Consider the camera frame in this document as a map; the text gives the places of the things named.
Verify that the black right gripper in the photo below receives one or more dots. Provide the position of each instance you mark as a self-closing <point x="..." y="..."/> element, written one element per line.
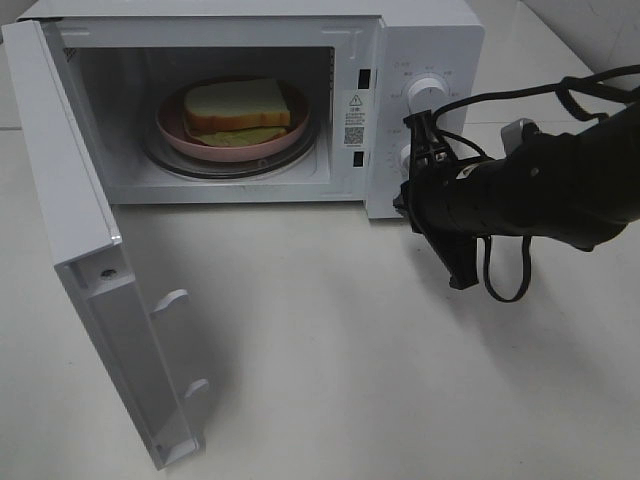
<point x="432" y="175"/>

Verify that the sandwich with white bread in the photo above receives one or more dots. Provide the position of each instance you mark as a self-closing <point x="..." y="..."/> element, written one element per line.
<point x="236" y="113"/>

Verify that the pink round plate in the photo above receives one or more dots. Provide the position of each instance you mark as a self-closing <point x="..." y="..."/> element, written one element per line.
<point x="169" y="120"/>

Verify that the white microwave door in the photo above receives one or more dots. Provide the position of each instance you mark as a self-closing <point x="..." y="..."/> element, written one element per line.
<point x="88" y="252"/>

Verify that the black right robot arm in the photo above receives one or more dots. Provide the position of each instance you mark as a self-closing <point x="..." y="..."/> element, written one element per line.
<point x="579" y="189"/>

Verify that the upper white power knob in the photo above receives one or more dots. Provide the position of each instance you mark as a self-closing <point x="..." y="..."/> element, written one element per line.
<point x="427" y="92"/>

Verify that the white microwave oven body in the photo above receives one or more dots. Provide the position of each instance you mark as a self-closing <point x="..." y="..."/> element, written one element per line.
<point x="352" y="60"/>

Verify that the glass microwave turntable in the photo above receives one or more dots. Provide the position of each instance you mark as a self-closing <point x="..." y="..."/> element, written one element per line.
<point x="161" y="153"/>

